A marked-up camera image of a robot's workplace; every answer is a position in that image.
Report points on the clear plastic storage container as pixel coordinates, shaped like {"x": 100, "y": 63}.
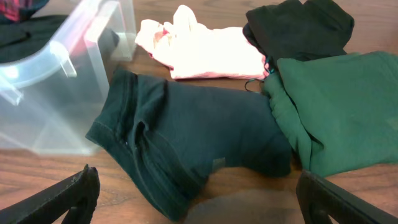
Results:
{"x": 50, "y": 98}

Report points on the pink orange garment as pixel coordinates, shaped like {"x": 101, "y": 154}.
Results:
{"x": 191, "y": 50}

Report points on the green garment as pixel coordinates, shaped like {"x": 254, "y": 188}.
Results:
{"x": 338, "y": 113}

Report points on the black garment with white tag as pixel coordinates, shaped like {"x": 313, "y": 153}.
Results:
{"x": 302, "y": 31}

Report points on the large black garment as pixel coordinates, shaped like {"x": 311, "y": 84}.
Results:
{"x": 23, "y": 39}

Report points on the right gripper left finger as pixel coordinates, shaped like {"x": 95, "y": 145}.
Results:
{"x": 75, "y": 196}

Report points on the red navy plaid garment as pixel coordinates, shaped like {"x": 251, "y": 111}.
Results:
{"x": 19, "y": 10}

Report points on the dark navy garment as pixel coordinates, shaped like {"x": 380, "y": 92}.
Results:
{"x": 169, "y": 137}

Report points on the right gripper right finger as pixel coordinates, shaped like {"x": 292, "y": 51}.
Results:
{"x": 322, "y": 202}

